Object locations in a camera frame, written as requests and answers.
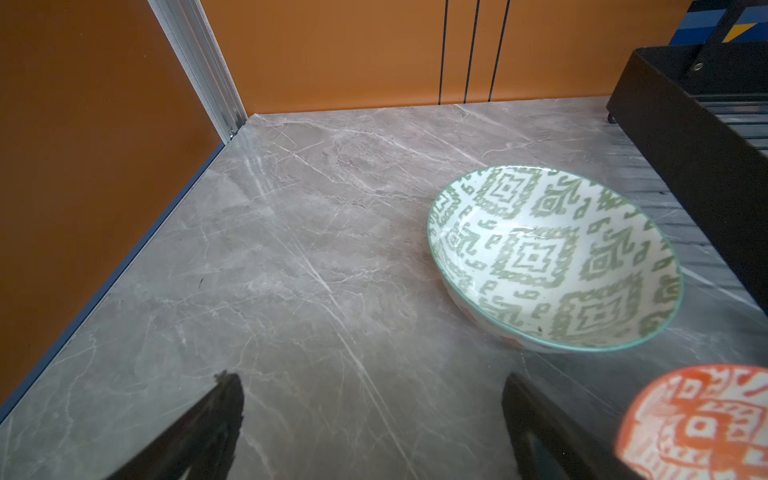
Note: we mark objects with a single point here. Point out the aluminium corner post left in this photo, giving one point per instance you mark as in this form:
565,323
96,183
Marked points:
187,28

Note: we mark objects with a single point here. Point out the red patterned ceramic bowl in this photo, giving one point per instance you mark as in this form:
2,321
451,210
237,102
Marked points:
699,422

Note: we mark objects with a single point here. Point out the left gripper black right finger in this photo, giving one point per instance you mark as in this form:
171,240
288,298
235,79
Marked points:
548,444

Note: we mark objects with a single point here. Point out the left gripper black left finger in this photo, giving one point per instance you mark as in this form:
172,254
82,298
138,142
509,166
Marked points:
200,444

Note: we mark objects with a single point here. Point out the black wire dish rack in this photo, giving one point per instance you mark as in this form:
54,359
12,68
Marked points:
698,114

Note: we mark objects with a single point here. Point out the green patterned ceramic bowl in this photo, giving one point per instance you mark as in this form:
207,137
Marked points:
553,262

